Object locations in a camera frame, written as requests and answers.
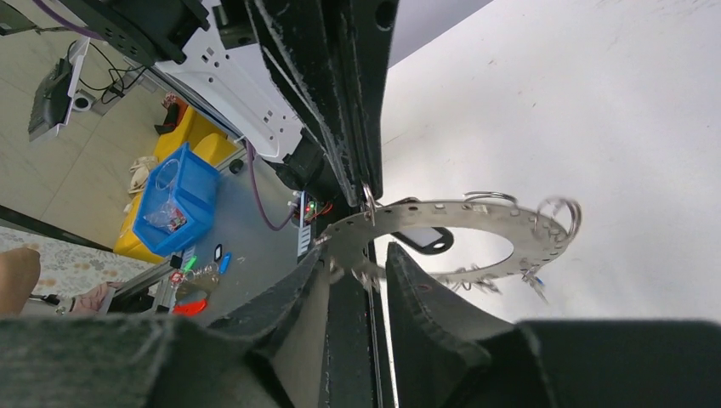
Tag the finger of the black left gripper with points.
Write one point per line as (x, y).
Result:
(367, 29)
(301, 42)

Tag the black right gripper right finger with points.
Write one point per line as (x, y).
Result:
(448, 353)

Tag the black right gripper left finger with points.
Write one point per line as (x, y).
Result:
(267, 353)

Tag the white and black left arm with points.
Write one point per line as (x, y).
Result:
(208, 51)

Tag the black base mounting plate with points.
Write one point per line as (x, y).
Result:
(356, 369)

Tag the yellow plastic storage bin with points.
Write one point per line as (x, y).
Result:
(182, 124)

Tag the blue plastic storage bin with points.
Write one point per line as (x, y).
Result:
(178, 205)

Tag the spare ring plate with tags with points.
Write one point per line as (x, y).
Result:
(194, 283)

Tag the white slotted cable duct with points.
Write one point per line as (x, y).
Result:
(304, 226)

